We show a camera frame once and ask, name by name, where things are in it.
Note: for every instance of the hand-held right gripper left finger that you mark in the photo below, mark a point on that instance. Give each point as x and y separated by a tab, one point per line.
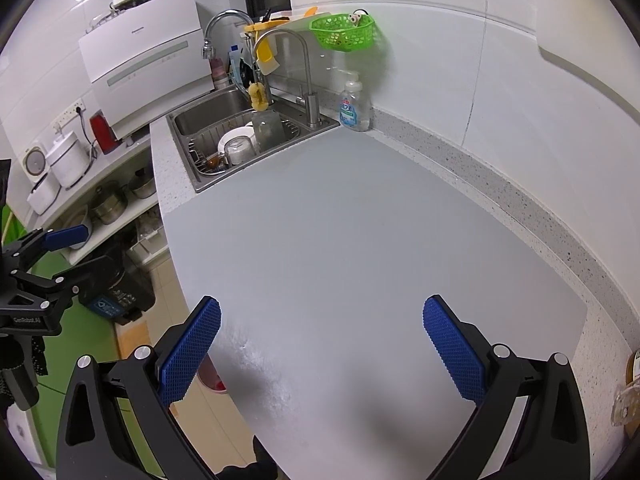
190	345

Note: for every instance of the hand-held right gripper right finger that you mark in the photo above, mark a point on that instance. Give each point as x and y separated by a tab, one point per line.
452	345

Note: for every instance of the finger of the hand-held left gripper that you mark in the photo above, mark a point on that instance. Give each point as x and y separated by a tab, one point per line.
95	275
67	237

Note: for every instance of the person's left hand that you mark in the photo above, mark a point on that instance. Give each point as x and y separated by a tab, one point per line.
39	355

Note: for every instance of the black sorting bin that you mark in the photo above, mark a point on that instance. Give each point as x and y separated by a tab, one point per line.
127	290

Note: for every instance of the white storage bin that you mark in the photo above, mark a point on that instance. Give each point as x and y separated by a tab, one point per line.
137	255
150	232

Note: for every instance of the small white cooker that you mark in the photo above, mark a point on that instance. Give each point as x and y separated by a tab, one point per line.
44	195

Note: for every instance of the steel pot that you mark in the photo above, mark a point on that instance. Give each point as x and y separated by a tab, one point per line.
142	186
109	207

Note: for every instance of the white rice cooker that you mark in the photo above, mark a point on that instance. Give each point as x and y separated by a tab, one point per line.
70	160

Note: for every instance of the round beige appliance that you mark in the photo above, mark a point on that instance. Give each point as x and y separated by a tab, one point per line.
35	161

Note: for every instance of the red kettle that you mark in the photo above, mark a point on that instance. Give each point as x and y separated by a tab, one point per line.
104	132

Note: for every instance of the grey counter mat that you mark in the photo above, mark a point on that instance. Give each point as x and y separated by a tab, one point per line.
350	260

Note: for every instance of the clear glass object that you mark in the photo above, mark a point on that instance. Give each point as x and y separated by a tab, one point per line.
626	407

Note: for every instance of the stainless steel sink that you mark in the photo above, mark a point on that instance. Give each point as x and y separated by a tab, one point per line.
210	115

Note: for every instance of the white countertop dishwasher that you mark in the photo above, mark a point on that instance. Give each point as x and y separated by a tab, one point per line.
145	60

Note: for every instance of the white plate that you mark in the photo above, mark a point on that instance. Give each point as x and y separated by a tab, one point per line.
235	136

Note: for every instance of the pink bottle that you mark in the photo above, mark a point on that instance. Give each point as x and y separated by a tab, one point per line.
218	76

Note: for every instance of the yellow sponge brush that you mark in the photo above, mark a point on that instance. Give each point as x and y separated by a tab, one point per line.
259	96

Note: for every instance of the blue white bottle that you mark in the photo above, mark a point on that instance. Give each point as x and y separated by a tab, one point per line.
234	62

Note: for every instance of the black kitchen utensil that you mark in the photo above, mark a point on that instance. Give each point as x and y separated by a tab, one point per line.
246	72

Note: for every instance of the hand soap pump bottle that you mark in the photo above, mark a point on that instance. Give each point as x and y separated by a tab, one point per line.
356	110

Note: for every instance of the slim steel faucet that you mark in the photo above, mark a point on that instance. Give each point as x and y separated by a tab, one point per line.
312	110

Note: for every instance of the yellow white hanging rack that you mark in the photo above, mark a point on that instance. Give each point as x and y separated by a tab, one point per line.
267	57

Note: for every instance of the tall chrome faucet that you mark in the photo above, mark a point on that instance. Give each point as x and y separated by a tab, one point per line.
225	17

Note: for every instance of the green plastic basket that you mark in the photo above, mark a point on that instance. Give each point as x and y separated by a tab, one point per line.
342	35

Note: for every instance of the small toy figure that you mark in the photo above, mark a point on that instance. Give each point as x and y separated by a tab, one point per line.
355	19

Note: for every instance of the white wall socket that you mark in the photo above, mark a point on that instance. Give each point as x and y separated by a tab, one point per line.
69	115

